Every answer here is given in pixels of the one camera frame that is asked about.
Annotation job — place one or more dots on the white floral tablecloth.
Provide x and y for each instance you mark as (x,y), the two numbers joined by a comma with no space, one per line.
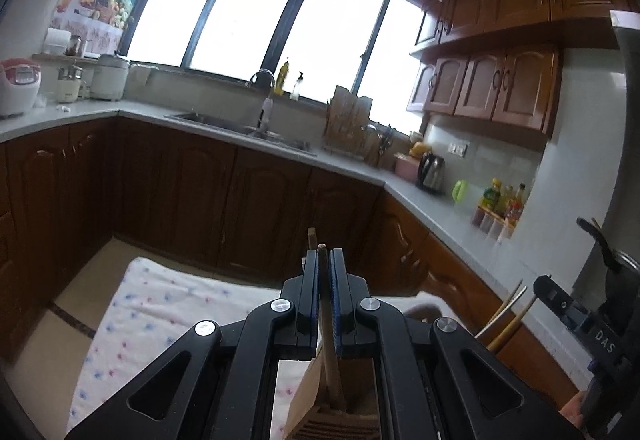
(165,320)

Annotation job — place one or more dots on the wooden upper cabinets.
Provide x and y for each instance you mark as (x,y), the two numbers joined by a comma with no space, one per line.
(500,70)

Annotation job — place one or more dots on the wooden lower cabinets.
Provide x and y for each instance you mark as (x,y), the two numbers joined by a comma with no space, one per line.
(190,200)

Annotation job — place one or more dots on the black wok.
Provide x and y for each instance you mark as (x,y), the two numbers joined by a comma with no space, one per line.
(600,245)

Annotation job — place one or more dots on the grey kitchen countertop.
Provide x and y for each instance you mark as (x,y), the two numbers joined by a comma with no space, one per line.
(450,220)

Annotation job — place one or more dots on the metal jar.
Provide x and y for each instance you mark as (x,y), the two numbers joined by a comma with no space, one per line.
(75,46)

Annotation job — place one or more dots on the wooden cabinets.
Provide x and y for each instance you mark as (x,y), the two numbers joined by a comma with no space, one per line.
(500,70)
(190,200)

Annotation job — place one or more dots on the pink container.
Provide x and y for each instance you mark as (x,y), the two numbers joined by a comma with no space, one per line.
(406,167)

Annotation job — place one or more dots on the dark knife holder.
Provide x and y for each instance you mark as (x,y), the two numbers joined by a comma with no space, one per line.
(382,145)

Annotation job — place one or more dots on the chrome sink faucet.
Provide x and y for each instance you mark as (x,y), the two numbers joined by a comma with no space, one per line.
(265,95)

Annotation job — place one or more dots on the white box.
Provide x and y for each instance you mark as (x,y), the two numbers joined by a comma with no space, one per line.
(57,41)

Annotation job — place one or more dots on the white wall outlet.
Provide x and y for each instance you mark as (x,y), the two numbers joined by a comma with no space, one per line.
(458,149)

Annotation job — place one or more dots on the person's right hand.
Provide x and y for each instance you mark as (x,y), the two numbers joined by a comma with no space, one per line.
(572,410)

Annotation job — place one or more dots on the steel kitchen sink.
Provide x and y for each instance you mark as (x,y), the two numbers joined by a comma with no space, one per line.
(225,122)

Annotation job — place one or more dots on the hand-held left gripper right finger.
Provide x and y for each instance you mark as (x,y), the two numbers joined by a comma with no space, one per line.
(341,290)

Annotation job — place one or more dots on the steel electric kettle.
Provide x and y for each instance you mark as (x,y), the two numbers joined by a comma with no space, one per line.
(431,172)

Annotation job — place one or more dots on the spice jar set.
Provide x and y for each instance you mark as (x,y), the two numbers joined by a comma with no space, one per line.
(492,225)

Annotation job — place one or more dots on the clear pump dispenser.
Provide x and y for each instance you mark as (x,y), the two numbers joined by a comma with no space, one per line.
(296,89)

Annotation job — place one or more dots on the green cup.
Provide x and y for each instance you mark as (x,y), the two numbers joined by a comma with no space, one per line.
(461,191)

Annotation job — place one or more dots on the yellow dish soap bottle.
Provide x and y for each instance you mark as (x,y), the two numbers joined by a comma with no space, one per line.
(283,77)

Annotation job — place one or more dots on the grey range hood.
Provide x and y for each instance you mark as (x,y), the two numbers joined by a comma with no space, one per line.
(627,45)

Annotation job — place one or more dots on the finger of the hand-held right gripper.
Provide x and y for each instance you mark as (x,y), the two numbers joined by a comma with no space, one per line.
(562,305)

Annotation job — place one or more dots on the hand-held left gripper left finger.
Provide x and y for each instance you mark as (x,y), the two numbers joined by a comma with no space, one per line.
(310,290)

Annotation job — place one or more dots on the kitchen window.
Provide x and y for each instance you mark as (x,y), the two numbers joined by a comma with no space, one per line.
(260,20)

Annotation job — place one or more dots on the yellow cooking oil bottle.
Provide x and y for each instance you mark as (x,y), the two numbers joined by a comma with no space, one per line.
(492,197)

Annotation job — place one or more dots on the red and white rice cooker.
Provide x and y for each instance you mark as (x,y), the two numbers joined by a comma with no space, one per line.
(20,85)

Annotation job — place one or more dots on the wooden utensil holder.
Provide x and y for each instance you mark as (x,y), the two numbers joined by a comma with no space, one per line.
(305,395)

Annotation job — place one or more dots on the steel chopstick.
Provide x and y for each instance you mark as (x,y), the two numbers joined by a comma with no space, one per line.
(502,310)

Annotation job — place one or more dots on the wooden chopstick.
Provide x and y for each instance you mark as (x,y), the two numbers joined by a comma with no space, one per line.
(327,330)
(510,325)

